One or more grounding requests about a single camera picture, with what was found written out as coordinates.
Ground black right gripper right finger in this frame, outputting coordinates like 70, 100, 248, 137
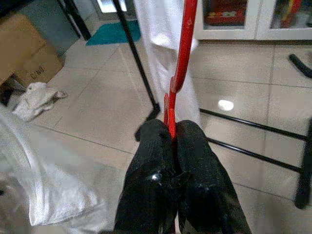
175, 119, 252, 234

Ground glass door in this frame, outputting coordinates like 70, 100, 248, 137
96, 0, 129, 13

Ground metal clothes rack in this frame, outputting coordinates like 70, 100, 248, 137
113, 0, 312, 210

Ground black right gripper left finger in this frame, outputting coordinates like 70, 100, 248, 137
114, 118, 179, 234

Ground white jacket black trim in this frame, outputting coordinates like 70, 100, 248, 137
0, 103, 108, 227

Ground grey storage bin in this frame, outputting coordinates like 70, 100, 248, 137
20, 0, 82, 57

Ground crumpled white cloth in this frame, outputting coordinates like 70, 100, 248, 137
12, 82, 69, 122

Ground red clothes hanger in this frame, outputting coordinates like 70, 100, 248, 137
163, 0, 198, 141

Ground large cardboard box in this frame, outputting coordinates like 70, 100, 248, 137
0, 13, 47, 85

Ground teal floor mat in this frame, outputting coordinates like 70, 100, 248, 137
85, 20, 142, 46

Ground small printed cardboard box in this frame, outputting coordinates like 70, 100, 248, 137
13, 45, 64, 85

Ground white glass door cabinet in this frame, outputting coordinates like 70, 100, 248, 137
195, 0, 312, 41

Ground plain white shirt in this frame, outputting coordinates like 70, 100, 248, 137
133, 0, 202, 125

